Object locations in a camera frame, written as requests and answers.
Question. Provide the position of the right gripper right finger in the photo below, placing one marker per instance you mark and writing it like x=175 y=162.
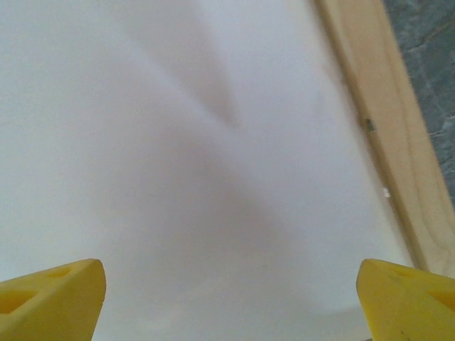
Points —
x=409 y=309

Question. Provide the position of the light wooden picture frame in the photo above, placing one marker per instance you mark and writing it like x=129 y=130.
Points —
x=391 y=106

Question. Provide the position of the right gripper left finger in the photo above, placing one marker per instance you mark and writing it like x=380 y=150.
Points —
x=53 y=309

